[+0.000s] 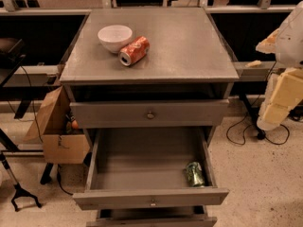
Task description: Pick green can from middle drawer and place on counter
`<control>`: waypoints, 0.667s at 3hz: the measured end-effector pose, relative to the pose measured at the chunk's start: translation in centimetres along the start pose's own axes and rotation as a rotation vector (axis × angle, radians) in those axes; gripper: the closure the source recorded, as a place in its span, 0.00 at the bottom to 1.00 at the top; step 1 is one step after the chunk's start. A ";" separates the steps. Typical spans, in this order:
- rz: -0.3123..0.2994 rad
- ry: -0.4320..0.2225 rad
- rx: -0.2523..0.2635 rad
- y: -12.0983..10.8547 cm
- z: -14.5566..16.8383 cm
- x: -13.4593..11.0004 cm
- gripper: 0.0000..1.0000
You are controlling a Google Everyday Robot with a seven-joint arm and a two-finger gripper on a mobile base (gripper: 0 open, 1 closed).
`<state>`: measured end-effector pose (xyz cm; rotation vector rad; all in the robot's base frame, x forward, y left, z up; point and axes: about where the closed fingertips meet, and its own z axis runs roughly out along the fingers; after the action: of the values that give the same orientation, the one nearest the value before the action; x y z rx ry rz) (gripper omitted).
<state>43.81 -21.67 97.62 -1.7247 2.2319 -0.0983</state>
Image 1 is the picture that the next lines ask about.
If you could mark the orange soda can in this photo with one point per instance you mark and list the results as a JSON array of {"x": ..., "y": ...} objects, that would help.
[{"x": 134, "y": 51}]

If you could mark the green soda can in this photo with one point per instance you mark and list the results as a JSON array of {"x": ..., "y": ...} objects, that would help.
[{"x": 194, "y": 174}]

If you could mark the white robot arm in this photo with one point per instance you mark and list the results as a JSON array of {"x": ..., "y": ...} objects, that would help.
[{"x": 285, "y": 91}]

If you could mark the yellow foam scrap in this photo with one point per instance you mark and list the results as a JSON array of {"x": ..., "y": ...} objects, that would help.
[{"x": 255, "y": 63}]

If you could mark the bottom grey drawer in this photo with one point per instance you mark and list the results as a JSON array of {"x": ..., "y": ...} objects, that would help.
[{"x": 193, "y": 216}]

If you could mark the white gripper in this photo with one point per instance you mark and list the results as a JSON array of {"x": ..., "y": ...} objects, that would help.
[{"x": 292, "y": 43}]

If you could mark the top grey drawer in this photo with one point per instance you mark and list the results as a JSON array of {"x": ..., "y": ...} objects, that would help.
[{"x": 132, "y": 114}]

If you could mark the middle grey drawer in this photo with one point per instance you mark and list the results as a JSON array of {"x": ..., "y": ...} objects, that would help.
[{"x": 146, "y": 168}]

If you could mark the white ceramic bowl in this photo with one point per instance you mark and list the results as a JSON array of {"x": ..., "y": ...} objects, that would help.
[{"x": 115, "y": 37}]

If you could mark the grey drawer cabinet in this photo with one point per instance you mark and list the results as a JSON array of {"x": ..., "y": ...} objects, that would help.
[{"x": 186, "y": 61}]

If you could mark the open cardboard box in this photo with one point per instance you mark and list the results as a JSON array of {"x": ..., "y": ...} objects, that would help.
[{"x": 61, "y": 145}]

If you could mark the grey drawer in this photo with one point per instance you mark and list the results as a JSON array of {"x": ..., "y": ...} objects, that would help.
[
  {"x": 132, "y": 114},
  {"x": 193, "y": 216},
  {"x": 146, "y": 168}
]

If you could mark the black tripod stand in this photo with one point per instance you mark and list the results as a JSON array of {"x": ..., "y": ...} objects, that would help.
[{"x": 19, "y": 190}]

